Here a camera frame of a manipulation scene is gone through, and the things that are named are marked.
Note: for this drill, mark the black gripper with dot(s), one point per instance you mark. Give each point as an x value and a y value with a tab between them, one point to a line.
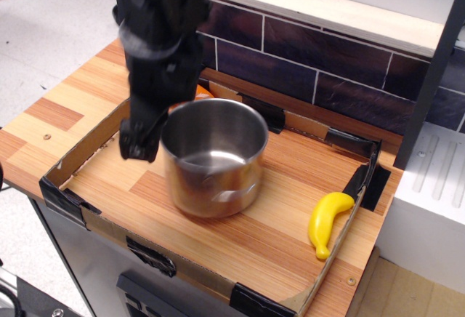
158	79

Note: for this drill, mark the stainless steel pot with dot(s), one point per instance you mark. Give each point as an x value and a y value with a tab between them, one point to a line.
213	156

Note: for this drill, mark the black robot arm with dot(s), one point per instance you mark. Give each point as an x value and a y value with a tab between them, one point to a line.
161	22

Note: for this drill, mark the cardboard fence with black tape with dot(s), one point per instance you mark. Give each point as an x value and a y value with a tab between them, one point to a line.
111	215

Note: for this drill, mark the orange toy carrot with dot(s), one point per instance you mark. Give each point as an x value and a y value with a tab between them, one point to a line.
200	94

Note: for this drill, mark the black oven control panel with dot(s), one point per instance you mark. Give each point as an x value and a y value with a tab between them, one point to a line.
146	298

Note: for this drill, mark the yellow toy banana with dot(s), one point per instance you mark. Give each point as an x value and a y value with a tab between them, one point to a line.
321	220

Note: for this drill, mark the dark brick backsplash panel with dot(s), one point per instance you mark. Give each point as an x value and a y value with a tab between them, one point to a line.
362	62

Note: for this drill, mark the white sink drainboard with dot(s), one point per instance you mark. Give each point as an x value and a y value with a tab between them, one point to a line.
434	177

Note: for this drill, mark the dark grey upright post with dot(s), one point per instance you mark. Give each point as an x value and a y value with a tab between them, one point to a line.
431	82

